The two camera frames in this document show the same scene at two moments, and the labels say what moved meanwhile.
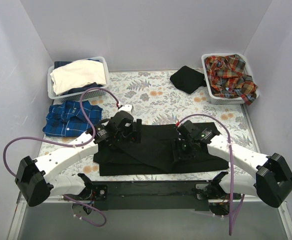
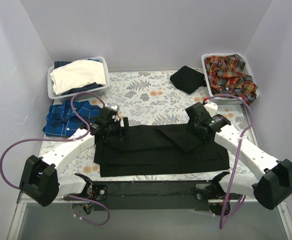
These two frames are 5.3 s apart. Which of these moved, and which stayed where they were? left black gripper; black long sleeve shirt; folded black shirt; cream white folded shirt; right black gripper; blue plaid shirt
Moved: right black gripper; left black gripper
Stayed: folded black shirt; blue plaid shirt; black long sleeve shirt; cream white folded shirt
